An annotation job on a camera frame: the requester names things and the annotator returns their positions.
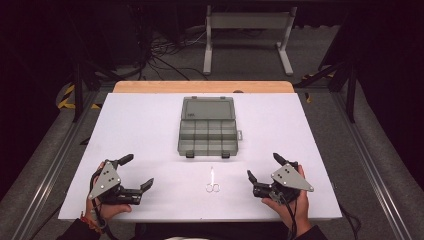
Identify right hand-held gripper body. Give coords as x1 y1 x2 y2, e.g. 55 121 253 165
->
252 161 315 205

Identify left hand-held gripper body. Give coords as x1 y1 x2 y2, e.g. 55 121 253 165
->
88 159 143 206

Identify person's left hand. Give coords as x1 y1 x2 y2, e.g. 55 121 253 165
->
84 161 133 231

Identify person's right hand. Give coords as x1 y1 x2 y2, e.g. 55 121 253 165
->
261 164 312 236

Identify white board sheet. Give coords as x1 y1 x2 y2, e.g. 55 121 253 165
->
57 92 343 223

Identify small silver scissors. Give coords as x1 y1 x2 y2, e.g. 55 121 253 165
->
205 165 221 194

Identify grey plastic compartment box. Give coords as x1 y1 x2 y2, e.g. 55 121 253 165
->
177 96 244 159

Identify yellow black hazard tape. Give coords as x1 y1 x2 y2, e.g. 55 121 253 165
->
57 83 102 111

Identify black stand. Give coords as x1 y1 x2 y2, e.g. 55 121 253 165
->
64 9 118 123
294 13 360 124

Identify left hand-held gripper cable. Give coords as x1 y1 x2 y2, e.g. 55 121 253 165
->
89 169 116 240

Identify hand-held gripper cable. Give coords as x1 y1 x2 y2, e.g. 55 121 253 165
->
89 169 116 240
279 194 299 240

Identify right hand-held gripper cable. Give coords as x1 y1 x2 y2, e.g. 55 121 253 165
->
279 194 299 240

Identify red wrist bracelet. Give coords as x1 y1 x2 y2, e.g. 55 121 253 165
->
80 211 102 234

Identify aluminium floor rail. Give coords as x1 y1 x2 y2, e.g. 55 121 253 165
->
12 89 103 240
332 90 415 240

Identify black floor cable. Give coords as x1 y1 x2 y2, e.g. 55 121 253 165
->
339 211 363 240

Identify bundle of black floor cables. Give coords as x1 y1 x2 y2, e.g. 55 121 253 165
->
133 19 208 82

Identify white metal stand frame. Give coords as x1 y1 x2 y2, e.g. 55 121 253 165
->
202 4 299 77

